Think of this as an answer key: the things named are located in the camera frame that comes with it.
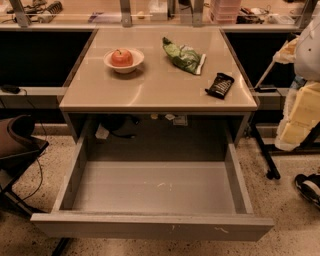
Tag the green chip bag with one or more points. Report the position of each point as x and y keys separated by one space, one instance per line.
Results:
x=184 y=57

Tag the dark brown chair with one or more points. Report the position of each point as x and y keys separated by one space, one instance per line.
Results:
x=18 y=150

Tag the black table leg frame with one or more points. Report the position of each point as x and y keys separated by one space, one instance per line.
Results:
x=310 y=146

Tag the white stick with black base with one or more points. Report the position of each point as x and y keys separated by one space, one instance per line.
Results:
x=260 y=86

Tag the open grey drawer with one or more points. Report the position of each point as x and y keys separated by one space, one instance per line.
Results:
x=199 y=200

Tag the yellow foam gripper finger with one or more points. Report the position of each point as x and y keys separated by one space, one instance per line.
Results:
x=286 y=54
x=303 y=114

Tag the black and white shoe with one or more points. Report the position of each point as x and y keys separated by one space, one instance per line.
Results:
x=309 y=187

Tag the beige cabinet with drawer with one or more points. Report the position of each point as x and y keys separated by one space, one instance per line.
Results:
x=156 y=86

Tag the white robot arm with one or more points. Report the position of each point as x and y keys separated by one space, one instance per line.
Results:
x=306 y=68

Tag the black device on shelf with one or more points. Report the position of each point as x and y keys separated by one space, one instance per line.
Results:
x=10 y=89

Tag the white ceramic bowl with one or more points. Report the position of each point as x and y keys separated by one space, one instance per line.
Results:
x=138 y=58

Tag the pink stacked plastic bins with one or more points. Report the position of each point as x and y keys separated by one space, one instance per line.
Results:
x=224 y=11

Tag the red apple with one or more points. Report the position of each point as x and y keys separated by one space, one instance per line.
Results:
x=121 y=58

